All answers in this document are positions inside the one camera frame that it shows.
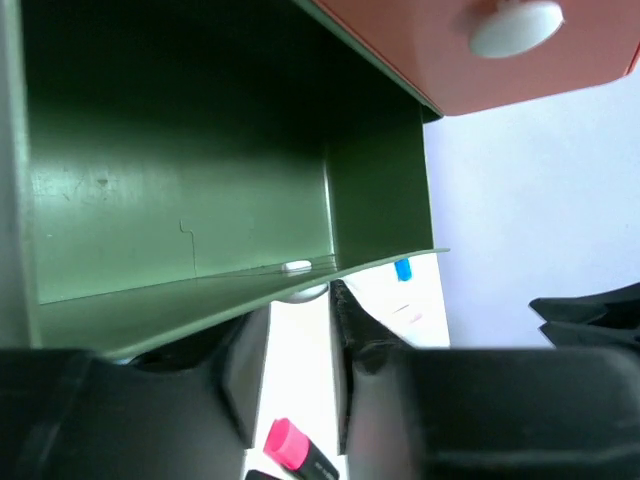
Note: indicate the black blue highlighter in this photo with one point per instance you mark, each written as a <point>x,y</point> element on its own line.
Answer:
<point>403,270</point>

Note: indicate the black yellow highlighter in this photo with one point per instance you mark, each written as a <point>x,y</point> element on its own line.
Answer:
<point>259,475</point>

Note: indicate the green drawer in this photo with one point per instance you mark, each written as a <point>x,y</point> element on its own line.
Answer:
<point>169,165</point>

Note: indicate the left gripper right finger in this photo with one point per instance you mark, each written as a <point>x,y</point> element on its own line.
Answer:
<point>374,394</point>

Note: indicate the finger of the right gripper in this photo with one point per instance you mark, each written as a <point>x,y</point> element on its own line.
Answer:
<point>608,319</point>

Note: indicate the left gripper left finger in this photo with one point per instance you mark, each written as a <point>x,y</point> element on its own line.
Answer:
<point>199,391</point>

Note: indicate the black pink highlighter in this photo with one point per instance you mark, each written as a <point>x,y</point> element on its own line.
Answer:
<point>296,453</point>

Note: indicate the coral top drawer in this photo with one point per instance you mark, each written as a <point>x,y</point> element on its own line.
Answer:
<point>468,56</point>

